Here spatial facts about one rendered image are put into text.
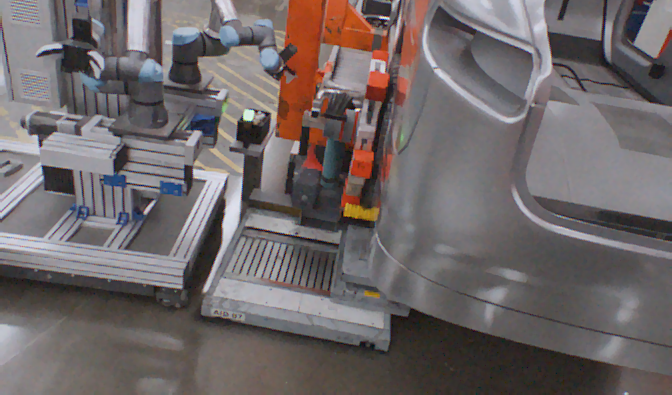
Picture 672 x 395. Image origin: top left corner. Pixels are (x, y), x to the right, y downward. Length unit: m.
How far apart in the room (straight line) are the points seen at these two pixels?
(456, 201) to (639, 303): 0.45
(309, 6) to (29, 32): 1.14
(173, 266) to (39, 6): 1.11
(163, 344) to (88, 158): 0.81
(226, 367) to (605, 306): 1.46
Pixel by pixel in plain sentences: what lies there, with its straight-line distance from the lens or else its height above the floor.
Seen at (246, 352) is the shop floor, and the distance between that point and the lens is 2.33.
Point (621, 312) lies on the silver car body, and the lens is 1.39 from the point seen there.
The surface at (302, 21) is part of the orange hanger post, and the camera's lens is 2.58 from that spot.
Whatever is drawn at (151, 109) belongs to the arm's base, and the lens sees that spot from 2.11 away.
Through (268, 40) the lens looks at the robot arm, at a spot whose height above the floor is 1.16.
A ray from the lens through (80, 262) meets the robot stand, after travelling 2.48.
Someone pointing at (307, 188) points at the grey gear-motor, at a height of 0.37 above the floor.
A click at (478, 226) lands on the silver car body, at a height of 1.14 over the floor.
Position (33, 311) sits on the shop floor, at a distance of 2.59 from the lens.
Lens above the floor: 1.75
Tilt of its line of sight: 29 degrees down
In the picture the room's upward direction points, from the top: 10 degrees clockwise
